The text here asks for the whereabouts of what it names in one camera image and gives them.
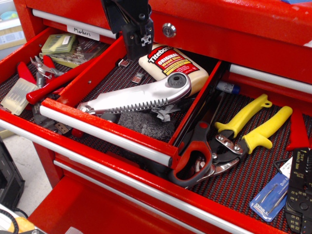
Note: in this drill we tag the small red cutters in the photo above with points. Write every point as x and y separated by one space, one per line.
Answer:
46 71

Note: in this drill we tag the black foam piece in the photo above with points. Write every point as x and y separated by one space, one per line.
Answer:
149 125

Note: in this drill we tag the white Markers label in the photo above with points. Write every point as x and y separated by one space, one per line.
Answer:
83 32

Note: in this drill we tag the Titebond wood glue bottle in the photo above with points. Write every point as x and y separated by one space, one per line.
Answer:
164 60

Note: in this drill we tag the clear plastic bit case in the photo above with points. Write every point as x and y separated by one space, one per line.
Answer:
15 101

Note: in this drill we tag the small silver clip lower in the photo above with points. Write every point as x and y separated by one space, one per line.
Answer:
138 78

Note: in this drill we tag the silver box cutter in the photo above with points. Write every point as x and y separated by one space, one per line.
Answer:
143 97

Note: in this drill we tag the small brown plug adapter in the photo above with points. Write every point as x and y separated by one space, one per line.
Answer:
62 129

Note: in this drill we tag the green plastic bit case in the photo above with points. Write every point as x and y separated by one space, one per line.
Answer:
58 43

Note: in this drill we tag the red plastic piece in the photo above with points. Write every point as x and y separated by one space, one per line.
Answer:
298 132

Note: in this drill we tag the silver cabinet lock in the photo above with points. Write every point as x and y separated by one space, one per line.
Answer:
169 30

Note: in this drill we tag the black equipment on floor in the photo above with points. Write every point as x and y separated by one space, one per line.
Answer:
11 181

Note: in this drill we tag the red handled pliers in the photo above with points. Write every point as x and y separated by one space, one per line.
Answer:
35 96

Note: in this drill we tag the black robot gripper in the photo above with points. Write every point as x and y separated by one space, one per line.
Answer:
132 18

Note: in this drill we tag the small red open drawer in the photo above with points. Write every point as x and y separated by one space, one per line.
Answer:
106 76

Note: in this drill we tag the drill bit set card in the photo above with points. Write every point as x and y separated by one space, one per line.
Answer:
83 50

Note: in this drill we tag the blue drill bit package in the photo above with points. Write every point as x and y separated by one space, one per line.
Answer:
272 198

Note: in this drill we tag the blue capped marker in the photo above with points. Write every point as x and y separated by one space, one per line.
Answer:
228 87

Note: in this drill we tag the small silver clip upper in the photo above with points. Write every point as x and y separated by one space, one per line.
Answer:
123 63

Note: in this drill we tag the black wire stripper tool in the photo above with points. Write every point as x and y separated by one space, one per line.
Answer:
298 209

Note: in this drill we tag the red tool cabinet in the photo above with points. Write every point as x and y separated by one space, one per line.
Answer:
99 192

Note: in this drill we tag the crumpled grey tape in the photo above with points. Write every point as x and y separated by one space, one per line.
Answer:
163 113

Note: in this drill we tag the small silver clip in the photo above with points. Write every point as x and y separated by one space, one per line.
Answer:
138 78
123 63

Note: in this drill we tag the red black handled scissors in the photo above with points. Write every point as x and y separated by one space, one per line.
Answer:
195 157

